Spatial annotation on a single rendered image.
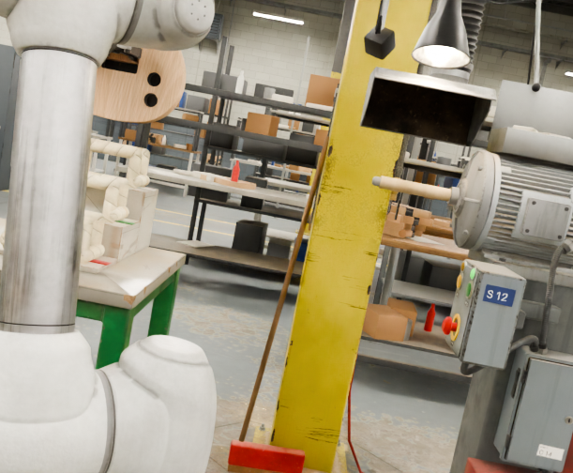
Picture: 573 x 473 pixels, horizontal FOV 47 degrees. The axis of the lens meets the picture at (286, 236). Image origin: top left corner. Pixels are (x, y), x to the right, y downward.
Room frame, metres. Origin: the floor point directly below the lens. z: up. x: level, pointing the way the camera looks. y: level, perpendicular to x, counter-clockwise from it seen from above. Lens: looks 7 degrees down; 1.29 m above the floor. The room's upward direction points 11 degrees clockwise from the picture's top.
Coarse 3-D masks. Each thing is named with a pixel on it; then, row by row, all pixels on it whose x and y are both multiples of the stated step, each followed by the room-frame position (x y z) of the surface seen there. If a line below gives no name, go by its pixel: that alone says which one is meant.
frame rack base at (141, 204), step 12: (96, 192) 1.78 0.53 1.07; (132, 192) 1.78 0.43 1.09; (144, 192) 1.78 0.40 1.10; (156, 192) 1.90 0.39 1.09; (96, 204) 1.78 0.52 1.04; (132, 204) 1.78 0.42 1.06; (144, 204) 1.80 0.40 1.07; (132, 216) 1.78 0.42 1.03; (144, 216) 1.82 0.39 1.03; (144, 228) 1.84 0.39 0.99; (144, 240) 1.86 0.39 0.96
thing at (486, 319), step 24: (480, 264) 1.46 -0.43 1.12; (480, 288) 1.35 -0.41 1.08; (504, 288) 1.35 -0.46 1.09; (456, 312) 1.46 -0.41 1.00; (480, 312) 1.35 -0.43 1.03; (504, 312) 1.35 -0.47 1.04; (456, 336) 1.40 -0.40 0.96; (480, 336) 1.35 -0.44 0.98; (504, 336) 1.35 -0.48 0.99; (528, 336) 1.53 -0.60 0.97; (480, 360) 1.35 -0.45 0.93; (504, 360) 1.35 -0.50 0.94
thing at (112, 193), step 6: (114, 186) 1.64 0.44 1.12; (108, 192) 1.64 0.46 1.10; (114, 192) 1.65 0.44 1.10; (108, 198) 1.64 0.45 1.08; (114, 198) 1.65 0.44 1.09; (108, 204) 1.64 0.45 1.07; (114, 204) 1.65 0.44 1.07; (108, 210) 1.64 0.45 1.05; (108, 216) 1.64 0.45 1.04; (108, 222) 1.64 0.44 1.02
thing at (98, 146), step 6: (96, 144) 1.81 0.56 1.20; (102, 144) 1.81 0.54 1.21; (108, 144) 1.81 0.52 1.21; (114, 144) 1.82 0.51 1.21; (90, 150) 1.82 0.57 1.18; (96, 150) 1.81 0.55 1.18; (102, 150) 1.81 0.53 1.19; (108, 150) 1.81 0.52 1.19; (114, 150) 1.80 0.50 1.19; (120, 150) 1.80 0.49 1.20; (126, 150) 1.80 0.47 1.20; (132, 150) 1.80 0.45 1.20; (138, 150) 1.81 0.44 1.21; (120, 156) 1.81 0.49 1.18; (126, 156) 1.81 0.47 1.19
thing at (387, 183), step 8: (384, 176) 1.70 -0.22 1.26; (384, 184) 1.69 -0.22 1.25; (392, 184) 1.69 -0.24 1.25; (400, 184) 1.69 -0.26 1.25; (408, 184) 1.69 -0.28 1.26; (416, 184) 1.69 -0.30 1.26; (424, 184) 1.70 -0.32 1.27; (408, 192) 1.69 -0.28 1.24; (416, 192) 1.69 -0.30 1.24; (424, 192) 1.69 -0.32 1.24; (432, 192) 1.69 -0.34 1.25; (440, 192) 1.69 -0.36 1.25; (448, 192) 1.69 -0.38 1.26; (448, 200) 1.69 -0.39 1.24
